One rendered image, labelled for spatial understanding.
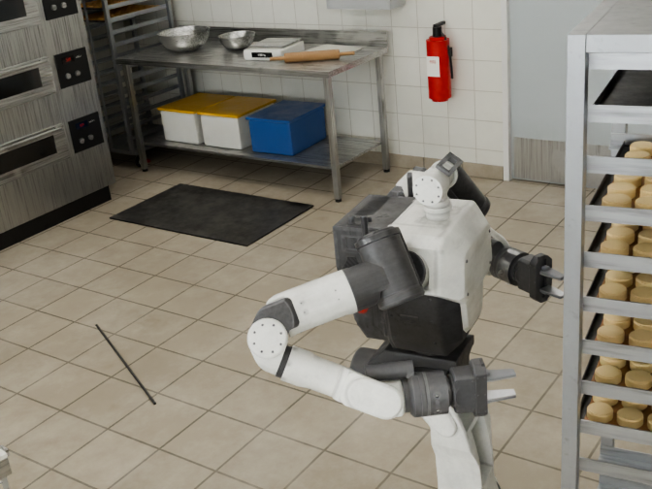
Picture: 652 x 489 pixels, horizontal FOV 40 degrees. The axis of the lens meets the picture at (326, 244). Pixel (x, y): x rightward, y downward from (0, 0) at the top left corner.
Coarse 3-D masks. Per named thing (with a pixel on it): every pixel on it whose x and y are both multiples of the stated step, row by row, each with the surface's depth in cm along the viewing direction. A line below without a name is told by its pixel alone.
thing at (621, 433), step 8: (584, 424) 176; (592, 424) 175; (600, 424) 174; (608, 424) 173; (584, 432) 176; (592, 432) 175; (600, 432) 175; (608, 432) 174; (616, 432) 173; (624, 432) 172; (632, 432) 172; (640, 432) 171; (648, 432) 170; (632, 440) 172; (640, 440) 172; (648, 440) 171
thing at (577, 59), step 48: (576, 48) 144; (576, 96) 148; (576, 144) 151; (576, 192) 154; (576, 240) 158; (576, 288) 161; (576, 336) 165; (576, 384) 169; (576, 432) 174; (576, 480) 179
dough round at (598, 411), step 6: (600, 402) 181; (588, 408) 179; (594, 408) 179; (600, 408) 179; (606, 408) 179; (612, 408) 179; (588, 414) 179; (594, 414) 178; (600, 414) 177; (606, 414) 177; (612, 414) 178; (594, 420) 178; (600, 420) 177; (606, 420) 177
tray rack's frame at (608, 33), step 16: (608, 0) 168; (624, 0) 167; (640, 0) 166; (592, 16) 155; (608, 16) 154; (624, 16) 153; (640, 16) 152; (592, 32) 144; (608, 32) 143; (624, 32) 142; (640, 32) 141; (592, 48) 143; (608, 48) 142; (624, 48) 141; (640, 48) 140
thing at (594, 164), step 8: (592, 160) 154; (600, 160) 153; (608, 160) 153; (616, 160) 152; (624, 160) 151; (632, 160) 151; (640, 160) 150; (648, 160) 150; (592, 168) 154; (600, 168) 154; (608, 168) 153; (616, 168) 153; (624, 168) 152; (632, 168) 151; (640, 168) 151; (648, 168) 150; (648, 176) 151
